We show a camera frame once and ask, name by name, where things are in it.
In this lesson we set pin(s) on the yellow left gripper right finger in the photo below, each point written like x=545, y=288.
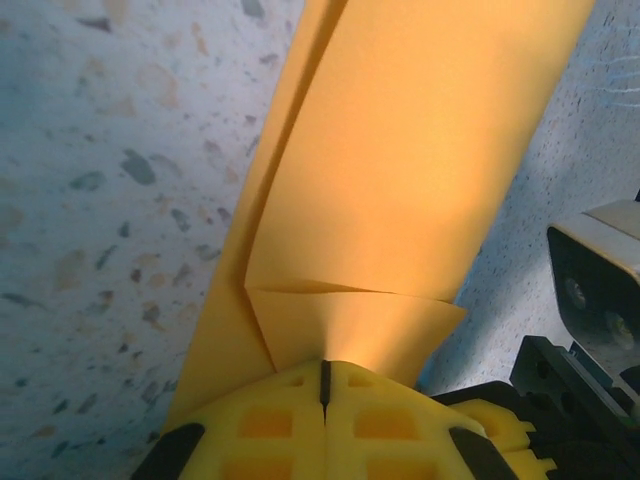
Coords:
x=390, y=425

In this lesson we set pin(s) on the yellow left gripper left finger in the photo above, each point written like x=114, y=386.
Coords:
x=260, y=425

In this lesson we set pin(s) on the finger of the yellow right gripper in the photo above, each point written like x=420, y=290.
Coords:
x=510, y=435

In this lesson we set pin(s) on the orange paper sheet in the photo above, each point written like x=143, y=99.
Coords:
x=400, y=150

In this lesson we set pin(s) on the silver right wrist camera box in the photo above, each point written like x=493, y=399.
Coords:
x=595, y=260

